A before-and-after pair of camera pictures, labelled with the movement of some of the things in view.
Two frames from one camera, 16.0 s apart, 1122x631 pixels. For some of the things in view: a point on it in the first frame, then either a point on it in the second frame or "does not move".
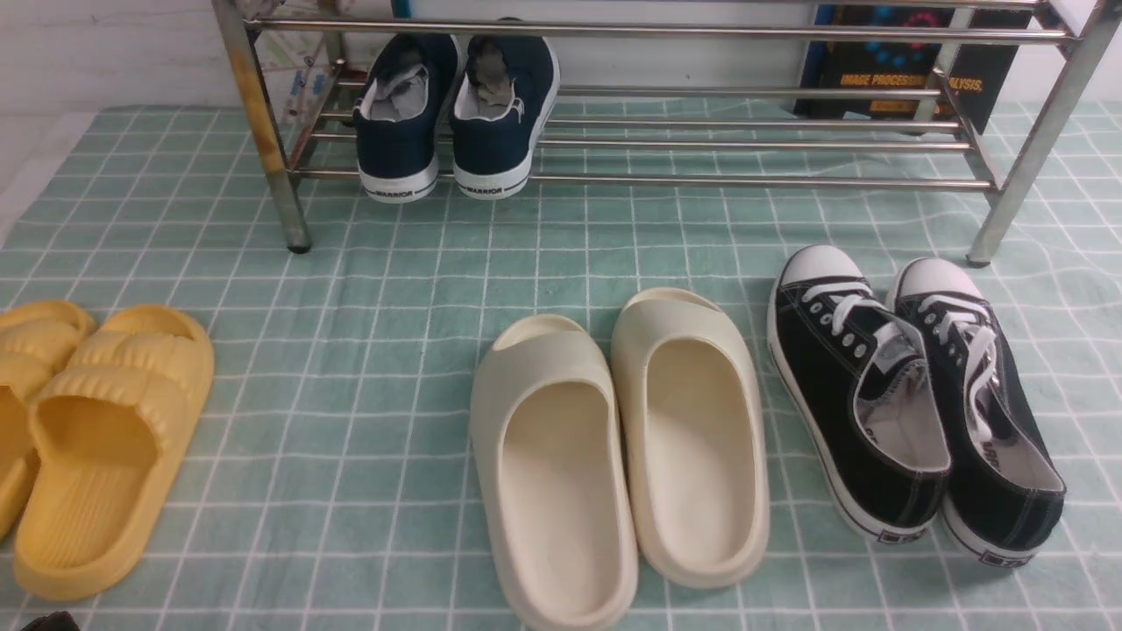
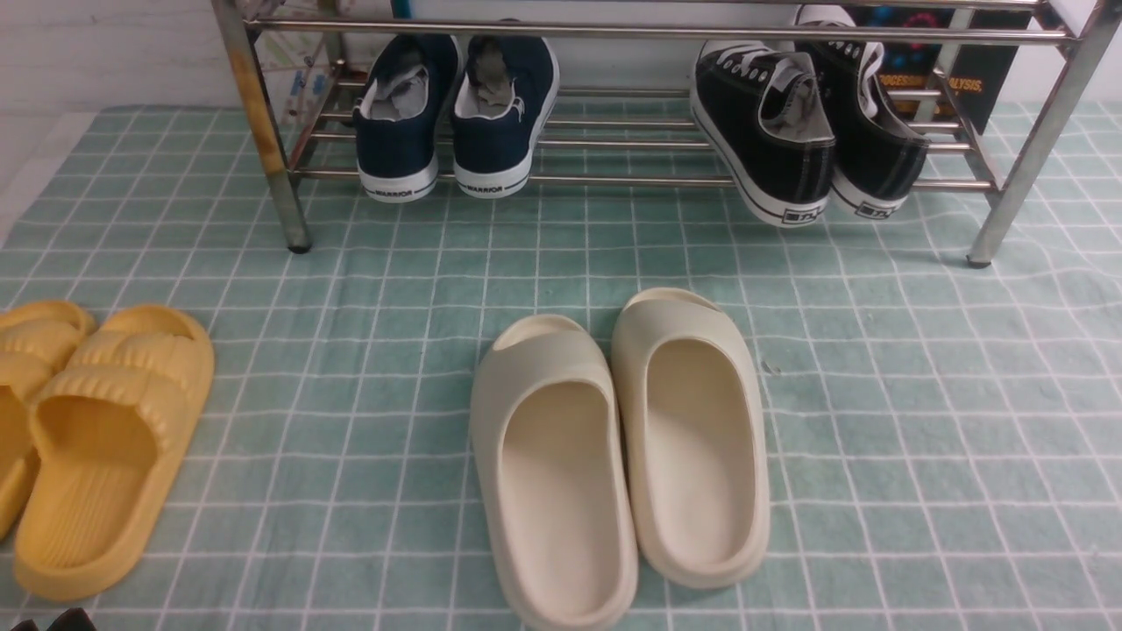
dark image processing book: x=905 y=63 does not move
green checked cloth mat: x=335 y=489 does not move
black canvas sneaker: x=1005 y=487 -> x=879 y=153
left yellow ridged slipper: x=35 y=338 does not move
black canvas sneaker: x=861 y=379 -> x=766 y=123
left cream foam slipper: x=555 y=469 does not move
